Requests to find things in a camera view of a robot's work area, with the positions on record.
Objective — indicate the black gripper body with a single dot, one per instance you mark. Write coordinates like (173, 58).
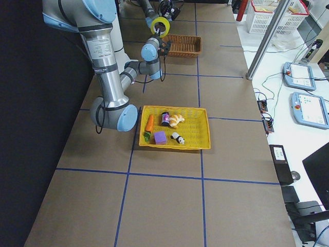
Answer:
(161, 38)

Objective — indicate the yellow tape roll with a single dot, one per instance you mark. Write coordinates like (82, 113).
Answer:
(164, 23)

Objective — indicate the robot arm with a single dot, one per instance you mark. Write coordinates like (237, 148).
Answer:
(98, 25)

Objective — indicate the brown wicker basket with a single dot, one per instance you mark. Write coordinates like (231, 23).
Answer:
(183, 46)

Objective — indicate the yellow plastic basket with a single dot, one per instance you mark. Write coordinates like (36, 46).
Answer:
(195, 128)

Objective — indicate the small purple can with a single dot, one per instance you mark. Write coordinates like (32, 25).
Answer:
(165, 119)

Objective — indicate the toy croissant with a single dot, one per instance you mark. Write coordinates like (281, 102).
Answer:
(174, 120)

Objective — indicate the red cylinder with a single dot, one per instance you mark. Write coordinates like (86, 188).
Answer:
(242, 7)

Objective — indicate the toy carrot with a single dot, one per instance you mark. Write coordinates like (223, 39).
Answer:
(148, 131)

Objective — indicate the toy panda figure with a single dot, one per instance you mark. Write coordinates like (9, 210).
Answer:
(179, 139)

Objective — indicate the purple foam cube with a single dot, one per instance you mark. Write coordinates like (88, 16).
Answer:
(160, 138)

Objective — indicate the far black adapter hub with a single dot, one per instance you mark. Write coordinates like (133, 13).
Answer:
(262, 104)

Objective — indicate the black adapter hub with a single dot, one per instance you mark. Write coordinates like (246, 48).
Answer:
(267, 121)
(262, 104)

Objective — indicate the near black adapter hub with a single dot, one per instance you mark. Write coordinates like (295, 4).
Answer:
(267, 121)

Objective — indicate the white plastic crate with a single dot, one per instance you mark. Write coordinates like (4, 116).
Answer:
(260, 13)

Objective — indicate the far teach pendant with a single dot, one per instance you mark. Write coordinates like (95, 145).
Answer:
(299, 76)

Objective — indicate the teach pendant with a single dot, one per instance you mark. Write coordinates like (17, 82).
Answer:
(299, 76)
(309, 110)

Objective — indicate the black power box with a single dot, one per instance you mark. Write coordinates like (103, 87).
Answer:
(281, 165)

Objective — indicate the near teach pendant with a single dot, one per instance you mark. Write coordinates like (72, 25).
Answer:
(309, 110)

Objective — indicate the black monitor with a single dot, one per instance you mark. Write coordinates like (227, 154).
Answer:
(316, 167)

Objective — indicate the aluminium frame post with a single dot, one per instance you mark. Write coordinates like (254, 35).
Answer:
(270, 32)

